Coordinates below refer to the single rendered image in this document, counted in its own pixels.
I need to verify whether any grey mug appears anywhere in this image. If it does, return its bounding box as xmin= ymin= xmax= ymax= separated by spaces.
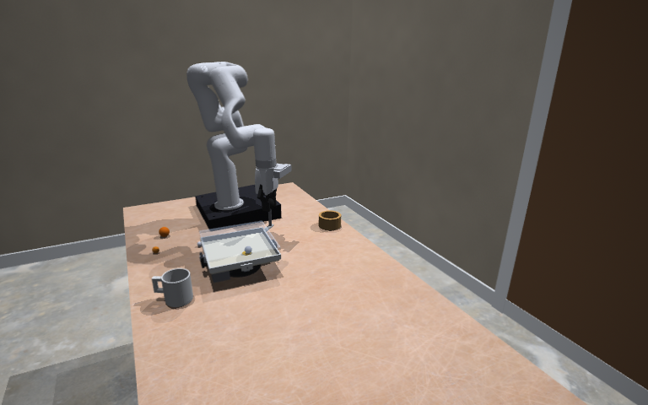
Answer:
xmin=152 ymin=268 xmax=193 ymax=307

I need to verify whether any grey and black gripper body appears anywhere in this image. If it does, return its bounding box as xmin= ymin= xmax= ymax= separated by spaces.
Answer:
xmin=255 ymin=167 xmax=278 ymax=195

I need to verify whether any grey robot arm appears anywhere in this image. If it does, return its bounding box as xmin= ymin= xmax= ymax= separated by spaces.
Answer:
xmin=186 ymin=62 xmax=292 ymax=210

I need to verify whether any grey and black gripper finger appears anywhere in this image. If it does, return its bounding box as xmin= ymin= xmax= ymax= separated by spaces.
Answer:
xmin=257 ymin=185 xmax=270 ymax=212
xmin=268 ymin=188 xmax=277 ymax=207

